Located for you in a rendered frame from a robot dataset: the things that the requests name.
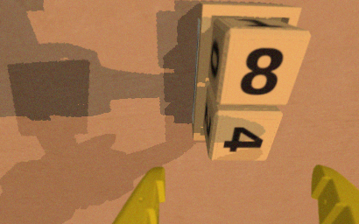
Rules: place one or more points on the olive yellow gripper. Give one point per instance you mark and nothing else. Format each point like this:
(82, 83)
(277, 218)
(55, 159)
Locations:
(338, 199)

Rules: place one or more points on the tan number cube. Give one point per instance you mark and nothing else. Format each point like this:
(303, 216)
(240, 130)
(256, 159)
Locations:
(239, 132)
(255, 61)

